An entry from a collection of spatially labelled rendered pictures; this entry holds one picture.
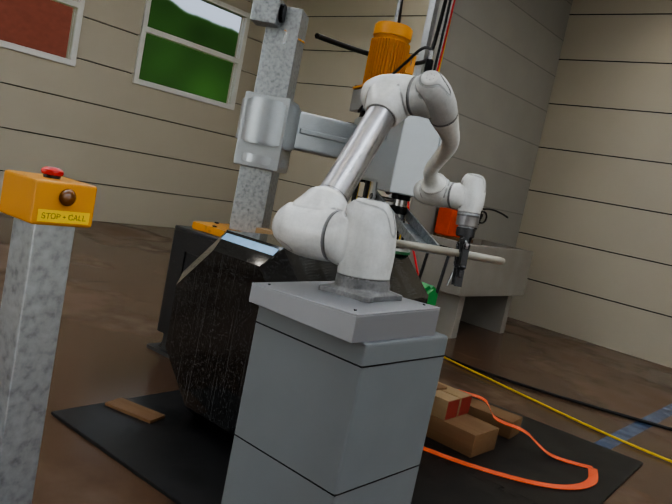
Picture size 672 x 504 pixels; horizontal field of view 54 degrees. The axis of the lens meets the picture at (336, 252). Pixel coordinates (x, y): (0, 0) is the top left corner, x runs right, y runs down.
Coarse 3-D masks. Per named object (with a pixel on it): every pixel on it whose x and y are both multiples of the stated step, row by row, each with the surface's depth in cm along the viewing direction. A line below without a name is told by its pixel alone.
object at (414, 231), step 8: (384, 200) 351; (392, 200) 364; (408, 216) 344; (400, 224) 324; (408, 224) 339; (416, 224) 333; (400, 232) 323; (408, 232) 314; (416, 232) 330; (424, 232) 323; (408, 240) 312; (416, 240) 305; (424, 240) 321; (432, 240) 313
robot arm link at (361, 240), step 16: (352, 208) 184; (368, 208) 182; (384, 208) 183; (336, 224) 185; (352, 224) 182; (368, 224) 180; (384, 224) 182; (336, 240) 185; (352, 240) 182; (368, 240) 180; (384, 240) 182; (336, 256) 186; (352, 256) 182; (368, 256) 181; (384, 256) 182; (352, 272) 182; (368, 272) 182; (384, 272) 184
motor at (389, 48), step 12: (384, 24) 387; (396, 24) 386; (384, 36) 389; (396, 36) 388; (408, 36) 391; (372, 48) 393; (384, 48) 388; (396, 48) 387; (408, 48) 394; (372, 60) 393; (384, 60) 388; (396, 60) 389; (372, 72) 393; (384, 72) 390; (408, 72) 401
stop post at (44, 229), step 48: (48, 192) 116; (96, 192) 123; (48, 240) 120; (48, 288) 122; (0, 336) 123; (48, 336) 124; (0, 384) 123; (48, 384) 126; (0, 432) 122; (0, 480) 123
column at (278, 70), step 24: (288, 24) 364; (264, 48) 367; (288, 48) 365; (264, 72) 368; (288, 72) 366; (288, 96) 371; (240, 168) 374; (240, 192) 375; (264, 192) 373; (240, 216) 376; (264, 216) 376
